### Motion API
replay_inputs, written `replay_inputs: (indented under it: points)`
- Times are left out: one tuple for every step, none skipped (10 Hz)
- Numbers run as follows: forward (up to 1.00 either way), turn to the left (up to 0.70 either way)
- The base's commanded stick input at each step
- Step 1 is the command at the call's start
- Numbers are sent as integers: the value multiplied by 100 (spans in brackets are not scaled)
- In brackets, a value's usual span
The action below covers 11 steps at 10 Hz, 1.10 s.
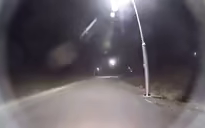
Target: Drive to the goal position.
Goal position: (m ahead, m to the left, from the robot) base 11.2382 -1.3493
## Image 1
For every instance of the grey asphalt road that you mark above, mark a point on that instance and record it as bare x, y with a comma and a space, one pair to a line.
90, 103

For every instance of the grey street lamp pole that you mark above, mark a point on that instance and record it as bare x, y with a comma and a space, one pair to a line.
145, 63

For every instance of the dark grass verge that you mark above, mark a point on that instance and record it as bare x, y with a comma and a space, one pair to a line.
40, 85

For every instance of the grass verge with leaves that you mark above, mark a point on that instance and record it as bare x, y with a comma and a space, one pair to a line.
166, 88

